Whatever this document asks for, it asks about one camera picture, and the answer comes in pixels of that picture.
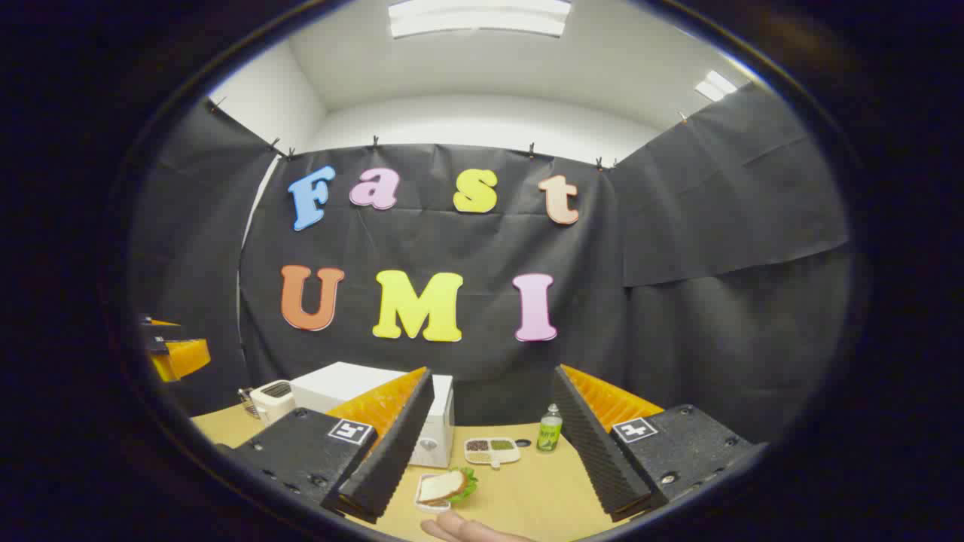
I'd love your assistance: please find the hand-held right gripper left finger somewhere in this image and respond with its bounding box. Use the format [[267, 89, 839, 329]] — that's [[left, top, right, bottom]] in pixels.
[[215, 367, 436, 525]]

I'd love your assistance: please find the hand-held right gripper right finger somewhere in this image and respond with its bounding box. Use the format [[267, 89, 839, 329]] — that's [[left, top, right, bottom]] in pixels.
[[552, 364, 769, 522]]

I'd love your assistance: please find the sandwich with lettuce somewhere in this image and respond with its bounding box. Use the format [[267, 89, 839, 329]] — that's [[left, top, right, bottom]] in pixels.
[[418, 467, 479, 505]]

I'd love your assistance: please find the white microwave oven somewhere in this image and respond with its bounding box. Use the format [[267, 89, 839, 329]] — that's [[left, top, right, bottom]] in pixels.
[[290, 361, 455, 469]]

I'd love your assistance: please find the green drink bottle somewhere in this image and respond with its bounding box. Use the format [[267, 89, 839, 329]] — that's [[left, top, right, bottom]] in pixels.
[[537, 403, 563, 453]]

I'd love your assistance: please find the small white rectangular dish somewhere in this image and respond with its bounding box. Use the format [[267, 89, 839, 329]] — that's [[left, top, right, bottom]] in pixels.
[[414, 473, 454, 514]]

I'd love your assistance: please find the white toaster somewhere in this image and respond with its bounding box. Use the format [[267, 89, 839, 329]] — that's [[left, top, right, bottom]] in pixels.
[[250, 380, 296, 426]]

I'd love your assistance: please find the white divided snack tray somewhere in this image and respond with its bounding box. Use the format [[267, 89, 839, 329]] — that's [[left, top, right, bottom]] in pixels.
[[464, 437, 522, 469]]

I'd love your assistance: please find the black backdrop cloth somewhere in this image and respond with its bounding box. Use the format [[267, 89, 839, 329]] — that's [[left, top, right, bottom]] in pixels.
[[128, 81, 856, 445]]

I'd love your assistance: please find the row of small cloth clips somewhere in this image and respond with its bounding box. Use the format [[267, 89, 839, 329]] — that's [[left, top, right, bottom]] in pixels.
[[209, 96, 690, 170]]

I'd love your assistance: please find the small ceiling light panel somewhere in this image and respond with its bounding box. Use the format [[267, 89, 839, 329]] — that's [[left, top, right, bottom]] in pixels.
[[694, 69, 739, 102]]

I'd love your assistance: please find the long ceiling light panel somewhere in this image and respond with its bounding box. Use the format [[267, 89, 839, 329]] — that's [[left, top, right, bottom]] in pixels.
[[388, 0, 573, 40]]

